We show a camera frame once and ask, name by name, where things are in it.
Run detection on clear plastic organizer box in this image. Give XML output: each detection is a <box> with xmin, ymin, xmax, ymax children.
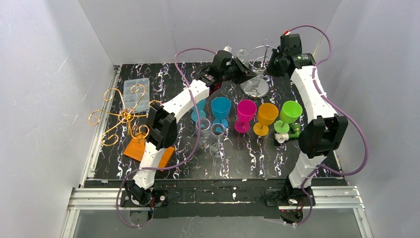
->
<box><xmin>123</xmin><ymin>78</ymin><xmax>150</xmax><ymax>114</ymax></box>

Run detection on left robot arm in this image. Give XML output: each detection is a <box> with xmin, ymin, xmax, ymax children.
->
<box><xmin>124</xmin><ymin>47</ymin><xmax>256</xmax><ymax>206</ymax></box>

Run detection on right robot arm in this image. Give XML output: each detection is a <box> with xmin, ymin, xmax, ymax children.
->
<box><xmin>262</xmin><ymin>31</ymin><xmax>348</xmax><ymax>206</ymax></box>

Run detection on aluminium base frame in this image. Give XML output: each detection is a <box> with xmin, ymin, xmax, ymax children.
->
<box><xmin>62</xmin><ymin>181</ymin><xmax>372</xmax><ymax>238</ymax></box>

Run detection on upright blue wine glass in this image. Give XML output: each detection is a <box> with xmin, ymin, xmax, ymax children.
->
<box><xmin>191</xmin><ymin>99</ymin><xmax>207</xmax><ymax>122</ymax></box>

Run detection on blue wine glass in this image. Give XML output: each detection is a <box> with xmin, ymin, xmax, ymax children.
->
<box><xmin>191</xmin><ymin>99</ymin><xmax>207</xmax><ymax>122</ymax></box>
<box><xmin>211</xmin><ymin>97</ymin><xmax>231</xmax><ymax>129</ymax></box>

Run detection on green wine glass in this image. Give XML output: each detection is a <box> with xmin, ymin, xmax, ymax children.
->
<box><xmin>274</xmin><ymin>101</ymin><xmax>303</xmax><ymax>133</ymax></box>

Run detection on pink wine glass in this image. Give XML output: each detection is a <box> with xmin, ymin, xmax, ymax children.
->
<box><xmin>234</xmin><ymin>100</ymin><xmax>257</xmax><ymax>133</ymax></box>

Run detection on green white pipe fitting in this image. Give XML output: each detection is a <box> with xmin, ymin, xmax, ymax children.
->
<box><xmin>274</xmin><ymin>123</ymin><xmax>303</xmax><ymax>144</ymax></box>

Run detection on silver wire glass rack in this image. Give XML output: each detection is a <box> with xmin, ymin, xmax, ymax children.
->
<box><xmin>236</xmin><ymin>39</ymin><xmax>274</xmax><ymax>99</ymax></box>

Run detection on clear wine glass front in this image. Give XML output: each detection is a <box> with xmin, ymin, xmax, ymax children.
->
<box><xmin>210</xmin><ymin>123</ymin><xmax>225</xmax><ymax>158</ymax></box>

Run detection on orange wine glass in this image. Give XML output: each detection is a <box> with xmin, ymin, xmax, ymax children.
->
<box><xmin>253</xmin><ymin>103</ymin><xmax>279</xmax><ymax>136</ymax></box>

